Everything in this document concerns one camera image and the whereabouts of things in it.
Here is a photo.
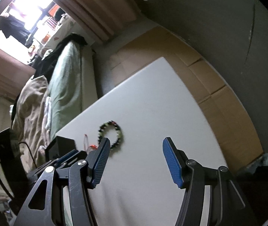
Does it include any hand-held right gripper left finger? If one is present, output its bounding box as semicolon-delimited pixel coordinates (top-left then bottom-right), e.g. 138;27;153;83
14;137;111;226

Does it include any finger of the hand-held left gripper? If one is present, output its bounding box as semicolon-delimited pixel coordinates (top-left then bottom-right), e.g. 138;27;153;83
29;149;88;178

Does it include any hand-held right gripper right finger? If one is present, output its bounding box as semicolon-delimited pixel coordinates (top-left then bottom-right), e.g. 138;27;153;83
162;137;246;226

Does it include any black jewelry box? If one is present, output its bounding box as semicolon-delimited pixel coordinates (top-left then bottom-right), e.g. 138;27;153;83
45;136;77;160

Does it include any red string bracelet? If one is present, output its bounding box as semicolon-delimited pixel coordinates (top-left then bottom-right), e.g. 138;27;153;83
83;134;98;151

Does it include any dark beaded bracelet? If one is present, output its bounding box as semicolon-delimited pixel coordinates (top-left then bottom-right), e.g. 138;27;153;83
99;121;123;149

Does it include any beige blanket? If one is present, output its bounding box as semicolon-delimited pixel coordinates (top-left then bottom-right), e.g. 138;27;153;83
10;75;54;170

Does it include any green bed sheet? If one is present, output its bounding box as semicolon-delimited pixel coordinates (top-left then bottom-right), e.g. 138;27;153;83
47;41;83;142

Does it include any white bed base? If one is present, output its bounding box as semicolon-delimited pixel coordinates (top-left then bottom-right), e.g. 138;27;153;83
80;45;99;113

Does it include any flattened cardboard sheet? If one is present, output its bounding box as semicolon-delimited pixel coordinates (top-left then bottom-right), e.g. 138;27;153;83
109;26;264;173

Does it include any narrow pink curtain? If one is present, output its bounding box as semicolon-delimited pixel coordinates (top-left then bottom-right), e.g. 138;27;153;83
0;39;36;99

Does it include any dark cloth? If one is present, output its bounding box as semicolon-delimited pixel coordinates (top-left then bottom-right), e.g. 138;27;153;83
249;153;268;193

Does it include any black clothing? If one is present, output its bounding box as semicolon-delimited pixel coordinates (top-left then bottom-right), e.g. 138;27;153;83
34;33;88;78

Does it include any black hanging garment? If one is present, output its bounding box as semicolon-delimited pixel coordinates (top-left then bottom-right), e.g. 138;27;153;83
0;13;31;40

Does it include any white printed cloth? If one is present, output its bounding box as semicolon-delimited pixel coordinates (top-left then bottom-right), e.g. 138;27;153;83
42;14;77;45

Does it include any orange box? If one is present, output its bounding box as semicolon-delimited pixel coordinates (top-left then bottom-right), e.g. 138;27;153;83
49;5;61;17

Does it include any wide pink curtain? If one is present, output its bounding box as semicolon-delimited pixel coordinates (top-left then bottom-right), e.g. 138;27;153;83
52;0;146;44

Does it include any black cable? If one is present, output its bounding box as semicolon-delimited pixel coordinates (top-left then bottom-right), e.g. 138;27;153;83
18;142;37;168

